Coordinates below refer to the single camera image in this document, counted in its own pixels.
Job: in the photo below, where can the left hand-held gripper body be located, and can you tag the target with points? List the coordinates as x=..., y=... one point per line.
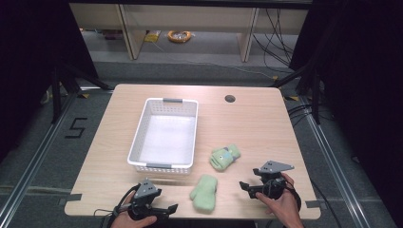
x=144, y=196

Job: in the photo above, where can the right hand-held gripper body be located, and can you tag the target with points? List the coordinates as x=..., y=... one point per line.
x=272, y=180

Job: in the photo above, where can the green mitten with face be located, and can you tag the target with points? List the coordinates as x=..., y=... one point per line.
x=224, y=157

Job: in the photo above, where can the plain green mitten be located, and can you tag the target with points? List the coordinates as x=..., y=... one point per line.
x=204, y=193

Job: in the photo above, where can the white plastic basket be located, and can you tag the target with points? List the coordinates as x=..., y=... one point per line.
x=168, y=139

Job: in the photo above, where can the person's right hand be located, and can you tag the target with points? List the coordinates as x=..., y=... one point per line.
x=283, y=204

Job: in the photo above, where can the person's left hand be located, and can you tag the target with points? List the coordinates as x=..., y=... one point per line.
x=130, y=220

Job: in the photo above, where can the grey tape strip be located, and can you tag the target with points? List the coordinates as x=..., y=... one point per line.
x=313, y=204
x=73, y=197

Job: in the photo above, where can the black metal stand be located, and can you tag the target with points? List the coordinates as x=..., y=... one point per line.
x=57, y=95
x=313, y=91

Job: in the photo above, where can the yellow packet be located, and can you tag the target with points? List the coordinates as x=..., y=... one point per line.
x=152, y=36

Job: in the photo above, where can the metal floor rail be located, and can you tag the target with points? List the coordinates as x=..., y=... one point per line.
x=332, y=167
x=31, y=167

